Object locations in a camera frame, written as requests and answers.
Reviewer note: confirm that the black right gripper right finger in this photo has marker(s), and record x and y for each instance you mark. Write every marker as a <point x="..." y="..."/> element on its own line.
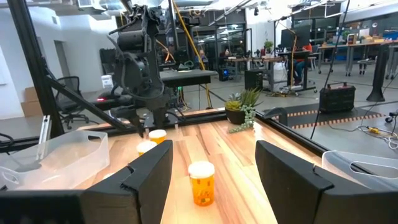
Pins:
<point x="292" y="186"/>

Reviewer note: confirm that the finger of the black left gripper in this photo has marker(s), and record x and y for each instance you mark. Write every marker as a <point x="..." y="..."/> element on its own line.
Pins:
<point x="127" y="113"/>

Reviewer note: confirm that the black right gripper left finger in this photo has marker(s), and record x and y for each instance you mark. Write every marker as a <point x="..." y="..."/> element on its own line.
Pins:
<point x="143" y="186"/>

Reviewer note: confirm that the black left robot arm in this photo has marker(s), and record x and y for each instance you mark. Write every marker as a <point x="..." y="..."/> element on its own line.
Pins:
<point x="136" y="68"/>

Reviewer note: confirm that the black office chair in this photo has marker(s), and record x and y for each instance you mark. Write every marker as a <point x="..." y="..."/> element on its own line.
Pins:
<point x="66" y="93"/>

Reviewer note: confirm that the brown cardboard box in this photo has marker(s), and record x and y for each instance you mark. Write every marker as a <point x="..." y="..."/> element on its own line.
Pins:
<point x="31" y="107"/>

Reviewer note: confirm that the potted succulent plant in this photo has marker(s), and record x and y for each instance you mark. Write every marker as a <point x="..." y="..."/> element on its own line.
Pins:
<point x="236" y="116"/>

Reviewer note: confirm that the person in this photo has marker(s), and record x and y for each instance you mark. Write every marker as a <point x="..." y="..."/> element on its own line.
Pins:
<point x="226" y="53"/>
<point x="300" y="67"/>
<point x="203" y="56"/>

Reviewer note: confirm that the black equipment case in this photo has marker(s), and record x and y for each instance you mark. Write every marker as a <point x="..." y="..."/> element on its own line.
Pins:
<point x="337" y="99"/>

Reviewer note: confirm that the yellow power plug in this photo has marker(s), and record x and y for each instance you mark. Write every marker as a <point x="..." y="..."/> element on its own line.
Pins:
<point x="374" y="130"/>

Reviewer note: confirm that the black computer tower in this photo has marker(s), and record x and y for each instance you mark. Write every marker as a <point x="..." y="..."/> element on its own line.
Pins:
<point x="253" y="80"/>

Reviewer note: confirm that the black standing desk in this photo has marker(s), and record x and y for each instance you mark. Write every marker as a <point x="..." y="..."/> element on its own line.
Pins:
<point x="295" y="53"/>

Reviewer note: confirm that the black pole stand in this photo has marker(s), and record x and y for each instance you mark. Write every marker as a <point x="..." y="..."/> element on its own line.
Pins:
<point x="380" y="71"/>

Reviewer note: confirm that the long wooden desk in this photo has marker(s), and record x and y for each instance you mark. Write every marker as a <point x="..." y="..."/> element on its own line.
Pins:
<point x="342" y="46"/>

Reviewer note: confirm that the black computer monitor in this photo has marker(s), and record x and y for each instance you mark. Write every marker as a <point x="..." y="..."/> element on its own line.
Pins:
<point x="295" y="37"/>

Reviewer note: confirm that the black frame bracket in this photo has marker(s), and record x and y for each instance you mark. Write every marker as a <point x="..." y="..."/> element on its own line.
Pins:
<point x="275" y="112"/>

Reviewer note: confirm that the black aluminium table frame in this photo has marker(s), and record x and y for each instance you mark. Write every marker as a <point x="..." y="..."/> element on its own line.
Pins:
<point x="35" y="62"/>

